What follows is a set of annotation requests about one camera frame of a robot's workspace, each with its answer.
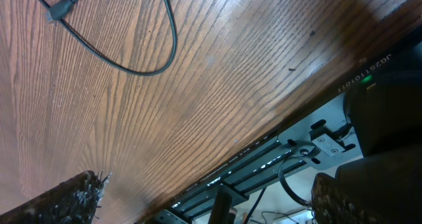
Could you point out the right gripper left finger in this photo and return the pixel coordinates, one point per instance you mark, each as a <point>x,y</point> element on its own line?
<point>73,201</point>

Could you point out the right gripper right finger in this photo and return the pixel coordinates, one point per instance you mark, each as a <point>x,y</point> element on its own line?
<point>347,199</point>

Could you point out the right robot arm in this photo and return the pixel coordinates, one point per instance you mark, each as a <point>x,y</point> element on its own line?
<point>378,109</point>

